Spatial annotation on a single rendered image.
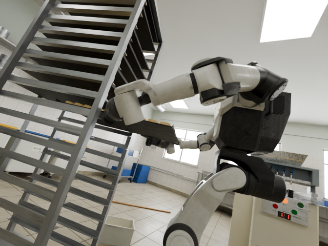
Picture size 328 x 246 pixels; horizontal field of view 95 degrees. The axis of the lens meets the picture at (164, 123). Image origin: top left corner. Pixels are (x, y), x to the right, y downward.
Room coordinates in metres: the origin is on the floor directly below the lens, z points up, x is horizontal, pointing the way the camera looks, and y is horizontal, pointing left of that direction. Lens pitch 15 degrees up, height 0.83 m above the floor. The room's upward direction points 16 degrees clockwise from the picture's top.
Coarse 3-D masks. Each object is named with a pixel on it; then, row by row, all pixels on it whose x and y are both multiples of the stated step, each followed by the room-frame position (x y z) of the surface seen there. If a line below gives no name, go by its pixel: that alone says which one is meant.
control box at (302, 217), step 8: (264, 200) 1.12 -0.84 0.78; (288, 200) 1.05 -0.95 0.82; (296, 200) 1.03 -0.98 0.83; (264, 208) 1.12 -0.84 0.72; (272, 208) 1.10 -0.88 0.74; (280, 208) 1.07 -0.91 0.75; (288, 208) 1.05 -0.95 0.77; (296, 208) 1.03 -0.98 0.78; (304, 208) 1.01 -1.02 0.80; (296, 216) 1.03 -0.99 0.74; (304, 216) 1.01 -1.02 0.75; (304, 224) 1.01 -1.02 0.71
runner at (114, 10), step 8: (56, 8) 0.79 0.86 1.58; (64, 8) 0.78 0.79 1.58; (72, 8) 0.76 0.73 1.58; (80, 8) 0.75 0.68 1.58; (88, 8) 0.73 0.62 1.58; (96, 8) 0.72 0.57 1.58; (104, 8) 0.71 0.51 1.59; (112, 8) 0.70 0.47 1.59; (120, 8) 0.69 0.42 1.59; (128, 8) 0.68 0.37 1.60
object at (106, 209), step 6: (162, 42) 1.07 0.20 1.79; (156, 54) 1.07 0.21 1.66; (150, 78) 1.07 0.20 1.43; (132, 138) 1.10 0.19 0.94; (126, 144) 1.07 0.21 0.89; (126, 150) 1.07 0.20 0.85; (126, 156) 1.10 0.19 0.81; (120, 168) 1.07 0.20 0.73; (120, 174) 1.09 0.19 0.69; (114, 180) 1.07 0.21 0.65; (114, 192) 1.09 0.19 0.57; (108, 198) 1.07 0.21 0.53; (102, 210) 1.08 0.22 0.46; (108, 210) 1.09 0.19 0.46; (102, 222) 1.07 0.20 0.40; (102, 228) 1.09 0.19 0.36; (96, 240) 1.07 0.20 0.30
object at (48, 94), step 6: (18, 84) 0.85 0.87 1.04; (30, 90) 0.91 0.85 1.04; (36, 90) 0.86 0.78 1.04; (42, 90) 0.82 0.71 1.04; (48, 90) 0.79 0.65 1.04; (42, 96) 0.98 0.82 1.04; (48, 96) 0.93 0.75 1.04; (54, 96) 0.89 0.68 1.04; (60, 96) 0.85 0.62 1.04; (66, 96) 0.81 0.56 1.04; (72, 96) 0.77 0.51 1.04; (78, 96) 0.74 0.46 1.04; (78, 102) 0.88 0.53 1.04; (84, 102) 0.83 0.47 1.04; (90, 102) 0.80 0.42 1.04; (102, 108) 0.85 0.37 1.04
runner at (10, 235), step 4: (0, 228) 0.71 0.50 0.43; (0, 232) 0.70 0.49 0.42; (4, 232) 0.70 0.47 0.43; (8, 232) 0.70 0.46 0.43; (12, 232) 0.70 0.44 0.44; (0, 236) 0.70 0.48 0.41; (4, 236) 0.70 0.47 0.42; (8, 236) 0.70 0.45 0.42; (12, 236) 0.69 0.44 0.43; (16, 236) 0.69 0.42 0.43; (8, 240) 0.69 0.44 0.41; (12, 240) 0.69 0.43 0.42; (16, 240) 0.69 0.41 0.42; (20, 240) 0.68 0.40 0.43; (24, 240) 0.68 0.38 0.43; (28, 240) 0.68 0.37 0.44; (12, 244) 0.69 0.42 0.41; (16, 244) 0.69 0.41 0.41; (20, 244) 0.68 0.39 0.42; (24, 244) 0.68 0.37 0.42; (28, 244) 0.67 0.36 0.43; (32, 244) 0.67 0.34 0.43
